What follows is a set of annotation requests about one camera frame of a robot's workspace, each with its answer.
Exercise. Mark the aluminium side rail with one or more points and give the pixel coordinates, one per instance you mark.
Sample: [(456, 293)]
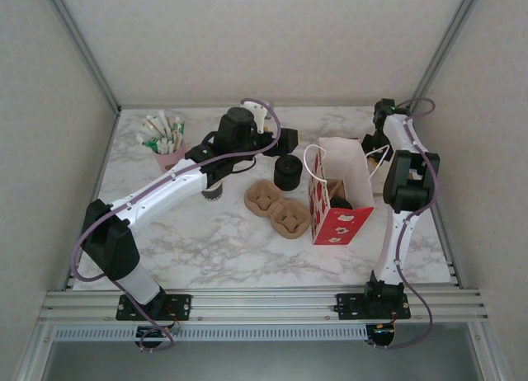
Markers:
[(102, 166), (442, 241)]

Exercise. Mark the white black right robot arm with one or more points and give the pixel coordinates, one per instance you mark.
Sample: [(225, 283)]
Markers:
[(396, 249)]

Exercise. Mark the stack of paper cups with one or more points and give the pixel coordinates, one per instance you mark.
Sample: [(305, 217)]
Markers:
[(213, 192)]

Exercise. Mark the aluminium frame post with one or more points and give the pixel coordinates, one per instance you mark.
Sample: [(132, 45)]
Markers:
[(35, 356), (82, 47), (488, 356), (445, 47)]

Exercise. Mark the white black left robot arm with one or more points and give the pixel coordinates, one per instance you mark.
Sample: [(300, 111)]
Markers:
[(165, 187)]

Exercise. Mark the stack of black lids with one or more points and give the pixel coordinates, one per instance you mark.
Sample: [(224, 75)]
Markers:
[(287, 175)]

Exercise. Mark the aluminium front rail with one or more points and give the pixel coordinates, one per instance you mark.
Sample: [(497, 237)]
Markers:
[(264, 304)]

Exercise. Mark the black controller board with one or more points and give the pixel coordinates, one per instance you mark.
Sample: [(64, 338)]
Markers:
[(153, 335), (381, 335)]

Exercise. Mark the pink paper cup holder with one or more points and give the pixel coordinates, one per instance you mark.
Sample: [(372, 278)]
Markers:
[(167, 158)]

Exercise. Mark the green sugar packet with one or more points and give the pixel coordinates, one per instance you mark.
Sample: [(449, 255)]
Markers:
[(147, 141), (179, 129)]

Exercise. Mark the white wrapped stir stick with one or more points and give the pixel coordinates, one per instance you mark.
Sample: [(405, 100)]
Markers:
[(162, 118), (149, 120)]

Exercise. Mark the brown pulp cup carrier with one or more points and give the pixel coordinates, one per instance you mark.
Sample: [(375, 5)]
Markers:
[(274, 212)]

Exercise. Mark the red white paper gift bag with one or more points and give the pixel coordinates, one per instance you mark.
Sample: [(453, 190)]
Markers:
[(342, 228)]

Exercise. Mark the aluminium lower frame post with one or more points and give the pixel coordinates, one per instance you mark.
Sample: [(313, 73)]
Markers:
[(488, 356), (35, 356)]

